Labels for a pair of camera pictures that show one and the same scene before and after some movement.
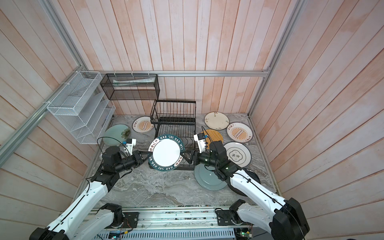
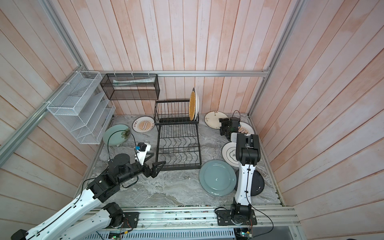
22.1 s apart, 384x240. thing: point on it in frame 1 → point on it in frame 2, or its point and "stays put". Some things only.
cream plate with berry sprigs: x=216 y=121 stays put
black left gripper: x=138 y=158 → x=154 y=172
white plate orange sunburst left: x=142 y=124 stays put
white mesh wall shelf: x=82 y=107 stays put
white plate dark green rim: x=164 y=152 → x=197 y=104
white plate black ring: x=238 y=153 stays put
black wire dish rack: x=176 y=117 stays put
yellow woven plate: x=212 y=136 → x=192 y=106
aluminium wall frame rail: x=269 y=72 stays put
